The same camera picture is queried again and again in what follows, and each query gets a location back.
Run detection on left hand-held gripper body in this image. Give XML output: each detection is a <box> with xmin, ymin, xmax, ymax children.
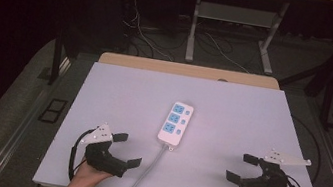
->
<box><xmin>75</xmin><ymin>119</ymin><xmax>134</xmax><ymax>179</ymax></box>

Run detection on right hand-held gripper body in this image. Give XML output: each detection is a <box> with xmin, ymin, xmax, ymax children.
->
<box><xmin>238</xmin><ymin>144</ymin><xmax>313</xmax><ymax>187</ymax></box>

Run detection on white power strip blue sockets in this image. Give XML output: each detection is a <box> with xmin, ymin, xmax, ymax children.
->
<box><xmin>155</xmin><ymin>98</ymin><xmax>196</xmax><ymax>155</ymax></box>

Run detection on person's left hand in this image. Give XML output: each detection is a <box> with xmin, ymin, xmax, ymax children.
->
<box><xmin>71</xmin><ymin>155</ymin><xmax>115</xmax><ymax>187</ymax></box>

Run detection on black floor socket plate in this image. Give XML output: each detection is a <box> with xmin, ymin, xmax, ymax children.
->
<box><xmin>37</xmin><ymin>96</ymin><xmax>69</xmax><ymax>126</ymax></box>

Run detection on grey power strip cable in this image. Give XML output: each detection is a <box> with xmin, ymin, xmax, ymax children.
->
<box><xmin>107</xmin><ymin>137</ymin><xmax>170</xmax><ymax>187</ymax></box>

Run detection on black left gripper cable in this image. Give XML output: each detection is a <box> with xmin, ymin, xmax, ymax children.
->
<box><xmin>65</xmin><ymin>124</ymin><xmax>96</xmax><ymax>184</ymax></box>

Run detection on black floor cable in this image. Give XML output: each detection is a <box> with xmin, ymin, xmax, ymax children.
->
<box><xmin>281</xmin><ymin>115</ymin><xmax>329</xmax><ymax>186</ymax></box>

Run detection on white floor cable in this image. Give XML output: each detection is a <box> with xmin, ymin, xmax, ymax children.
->
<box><xmin>107</xmin><ymin>0</ymin><xmax>262</xmax><ymax>75</ymax></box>

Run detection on grey metal table frame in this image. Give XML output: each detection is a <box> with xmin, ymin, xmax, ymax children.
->
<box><xmin>183</xmin><ymin>0</ymin><xmax>290</xmax><ymax>78</ymax></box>

